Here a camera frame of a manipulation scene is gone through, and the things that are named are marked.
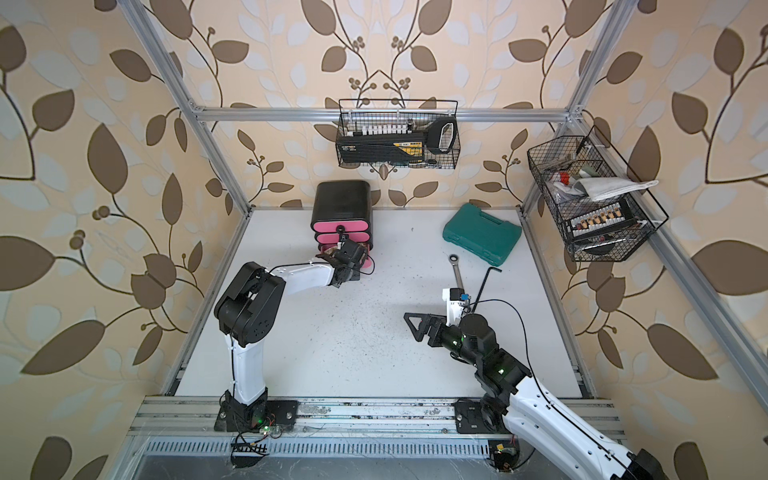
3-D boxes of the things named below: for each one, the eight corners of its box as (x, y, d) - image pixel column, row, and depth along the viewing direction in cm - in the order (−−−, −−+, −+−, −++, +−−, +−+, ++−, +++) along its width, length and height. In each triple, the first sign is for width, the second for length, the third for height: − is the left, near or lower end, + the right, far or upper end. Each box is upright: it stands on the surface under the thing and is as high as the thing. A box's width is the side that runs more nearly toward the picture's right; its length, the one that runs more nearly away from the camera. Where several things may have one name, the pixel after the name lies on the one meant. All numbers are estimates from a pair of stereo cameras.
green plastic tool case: (438, 237, 114) (440, 229, 110) (462, 208, 124) (464, 199, 120) (500, 269, 104) (504, 261, 100) (520, 235, 114) (524, 227, 111)
